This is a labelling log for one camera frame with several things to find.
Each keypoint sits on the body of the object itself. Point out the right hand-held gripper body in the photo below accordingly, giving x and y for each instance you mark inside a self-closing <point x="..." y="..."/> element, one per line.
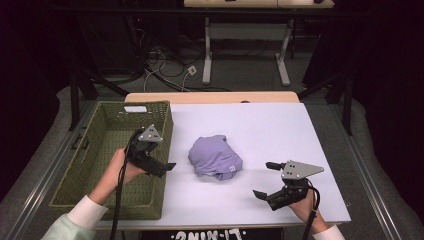
<point x="296" y="170"/>

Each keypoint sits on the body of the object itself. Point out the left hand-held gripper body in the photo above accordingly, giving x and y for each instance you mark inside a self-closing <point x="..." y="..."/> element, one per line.
<point x="143" y="156"/>

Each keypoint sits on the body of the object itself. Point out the green woven basket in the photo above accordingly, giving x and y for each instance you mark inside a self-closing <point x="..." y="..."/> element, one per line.
<point x="110" y="133"/>

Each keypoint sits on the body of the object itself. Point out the purple cloth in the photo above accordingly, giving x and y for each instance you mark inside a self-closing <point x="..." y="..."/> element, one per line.
<point x="213" y="156"/>

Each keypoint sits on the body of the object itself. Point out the person's left hand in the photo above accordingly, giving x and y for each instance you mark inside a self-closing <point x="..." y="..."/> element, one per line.
<point x="116" y="173"/>

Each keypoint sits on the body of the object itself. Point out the person's right hand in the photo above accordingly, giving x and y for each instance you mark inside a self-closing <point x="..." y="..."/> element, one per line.
<point x="305" y="208"/>

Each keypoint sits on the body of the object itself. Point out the white table cover sheet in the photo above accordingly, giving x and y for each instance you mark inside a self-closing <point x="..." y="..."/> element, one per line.
<point x="260" y="133"/>

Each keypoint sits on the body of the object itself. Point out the person's black printed clothing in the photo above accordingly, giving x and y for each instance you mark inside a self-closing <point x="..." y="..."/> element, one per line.
<point x="210" y="235"/>

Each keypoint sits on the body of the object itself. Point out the black metal stand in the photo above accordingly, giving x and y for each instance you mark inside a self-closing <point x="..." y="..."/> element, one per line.
<point x="348" y="106"/>
<point x="74" y="100"/>

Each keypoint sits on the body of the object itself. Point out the white power plug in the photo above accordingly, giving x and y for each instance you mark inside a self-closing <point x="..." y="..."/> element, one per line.
<point x="192" y="70"/>

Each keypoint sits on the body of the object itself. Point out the white-legged wooden desk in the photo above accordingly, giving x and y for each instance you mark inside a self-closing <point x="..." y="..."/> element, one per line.
<point x="248" y="31"/>

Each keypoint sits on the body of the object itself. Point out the aluminium floor rail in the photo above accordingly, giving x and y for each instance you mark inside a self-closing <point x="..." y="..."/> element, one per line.
<point x="363" y="173"/>
<point x="43" y="180"/>

